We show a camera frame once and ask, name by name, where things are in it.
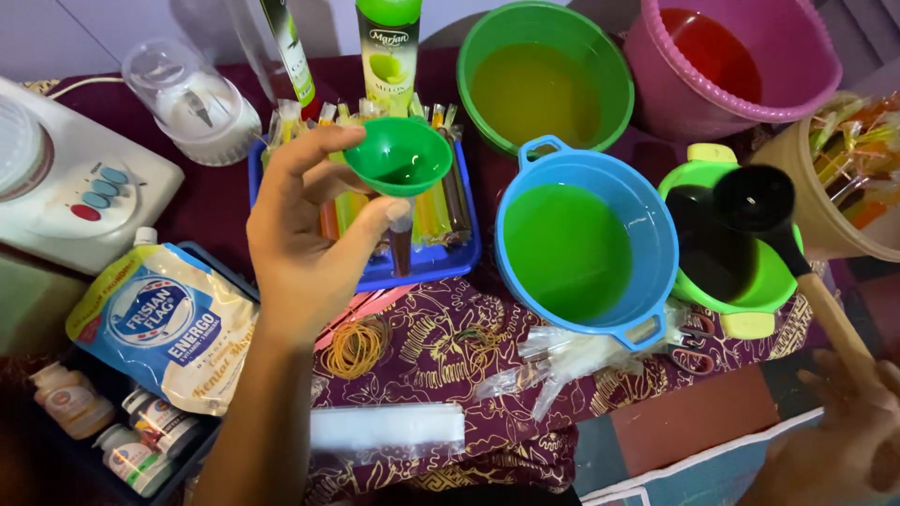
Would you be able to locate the person's right hand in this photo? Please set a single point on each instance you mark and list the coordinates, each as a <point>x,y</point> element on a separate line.
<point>847,443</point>

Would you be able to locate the person's left hand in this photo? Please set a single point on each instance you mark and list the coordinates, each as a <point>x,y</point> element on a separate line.
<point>295,246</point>

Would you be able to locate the person's right fingers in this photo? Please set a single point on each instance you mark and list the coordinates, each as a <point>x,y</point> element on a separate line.
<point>819,386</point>

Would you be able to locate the brown-filled ice pop bag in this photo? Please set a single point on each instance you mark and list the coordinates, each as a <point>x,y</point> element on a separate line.
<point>401,246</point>

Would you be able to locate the green plastic funnel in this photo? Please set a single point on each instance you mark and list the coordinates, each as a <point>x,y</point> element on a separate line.
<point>397,154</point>

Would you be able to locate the blue and red floor mat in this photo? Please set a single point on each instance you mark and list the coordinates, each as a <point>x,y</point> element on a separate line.
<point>675,450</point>

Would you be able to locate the green pot with dark liquid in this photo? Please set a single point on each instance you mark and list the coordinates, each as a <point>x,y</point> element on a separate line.
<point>710,267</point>

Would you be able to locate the beige bucket of ice pops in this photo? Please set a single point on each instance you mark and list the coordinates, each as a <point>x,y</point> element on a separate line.
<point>794,183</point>

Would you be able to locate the heap of loose clear bags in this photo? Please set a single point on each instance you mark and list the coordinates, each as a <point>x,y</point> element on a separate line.
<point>569,358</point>

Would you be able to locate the blue basin with green liquid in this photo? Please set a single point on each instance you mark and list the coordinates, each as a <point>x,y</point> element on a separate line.
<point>569,246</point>

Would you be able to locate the pink basin with red liquid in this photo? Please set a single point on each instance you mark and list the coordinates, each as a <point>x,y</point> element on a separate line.
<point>710,63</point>

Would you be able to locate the maroon batik tablecloth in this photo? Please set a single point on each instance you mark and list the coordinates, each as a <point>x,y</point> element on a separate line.
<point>436,351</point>

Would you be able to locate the blue plastic tray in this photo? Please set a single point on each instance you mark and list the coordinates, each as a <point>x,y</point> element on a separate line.
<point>436,263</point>

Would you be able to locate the green basin with yellow liquid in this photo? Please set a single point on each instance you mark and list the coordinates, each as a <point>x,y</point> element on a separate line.
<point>534,91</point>

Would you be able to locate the row of colourful ice pops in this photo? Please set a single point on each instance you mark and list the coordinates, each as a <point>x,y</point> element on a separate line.
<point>436,211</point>

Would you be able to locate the stack of flat clear bags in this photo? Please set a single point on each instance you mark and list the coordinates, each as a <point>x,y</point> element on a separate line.
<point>387,425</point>

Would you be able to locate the pile of yellow rubber bands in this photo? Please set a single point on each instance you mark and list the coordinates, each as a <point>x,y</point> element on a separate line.
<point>355,348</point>

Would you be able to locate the pink plastic strips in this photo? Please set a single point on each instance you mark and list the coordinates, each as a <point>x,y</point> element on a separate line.
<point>358,309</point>

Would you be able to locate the green syrup bottle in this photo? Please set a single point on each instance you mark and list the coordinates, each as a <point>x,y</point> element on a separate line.
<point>388,53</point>

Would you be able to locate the clear bottle with dark label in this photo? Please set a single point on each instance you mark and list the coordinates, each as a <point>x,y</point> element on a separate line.
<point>292,49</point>

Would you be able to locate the blue and white milk pouch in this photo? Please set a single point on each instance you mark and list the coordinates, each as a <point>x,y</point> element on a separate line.
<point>165,323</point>

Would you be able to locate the small dark flavouring bottle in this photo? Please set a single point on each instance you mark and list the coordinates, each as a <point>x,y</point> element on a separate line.
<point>162,421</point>

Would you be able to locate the clear blender jar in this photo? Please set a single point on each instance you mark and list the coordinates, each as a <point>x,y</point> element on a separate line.
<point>193,105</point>

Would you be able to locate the small white flavouring bottle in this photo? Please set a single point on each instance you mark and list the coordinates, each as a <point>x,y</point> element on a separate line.
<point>133,460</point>

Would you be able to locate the dark blue storage tray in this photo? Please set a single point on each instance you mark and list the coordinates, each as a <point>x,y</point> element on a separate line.
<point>105,383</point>

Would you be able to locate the small orange flavouring bottle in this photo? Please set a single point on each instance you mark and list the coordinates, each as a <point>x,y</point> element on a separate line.
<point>70,400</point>

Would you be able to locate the white blender base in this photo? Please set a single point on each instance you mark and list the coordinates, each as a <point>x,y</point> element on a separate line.
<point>70,197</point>

